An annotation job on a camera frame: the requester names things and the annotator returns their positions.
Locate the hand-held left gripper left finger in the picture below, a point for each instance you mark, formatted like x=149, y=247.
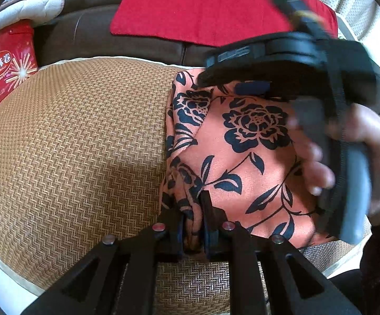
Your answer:
x=178, y=236

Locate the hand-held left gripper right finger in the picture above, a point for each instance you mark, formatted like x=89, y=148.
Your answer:
x=207, y=236

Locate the woven rattan mat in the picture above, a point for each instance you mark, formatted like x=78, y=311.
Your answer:
x=78, y=137

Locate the orange floral garment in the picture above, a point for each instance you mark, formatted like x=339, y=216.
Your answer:
x=242, y=157

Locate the white padded cushion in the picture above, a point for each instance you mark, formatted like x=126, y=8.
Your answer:
x=29, y=10

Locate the red printed box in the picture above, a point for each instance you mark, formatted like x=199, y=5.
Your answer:
x=6, y=72

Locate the red cloth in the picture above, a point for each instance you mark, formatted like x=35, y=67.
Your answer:
x=193, y=6

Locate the brown leather sofa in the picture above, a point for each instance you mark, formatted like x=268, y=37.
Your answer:
x=85, y=32

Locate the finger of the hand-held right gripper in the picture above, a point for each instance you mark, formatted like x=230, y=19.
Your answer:
x=252, y=88

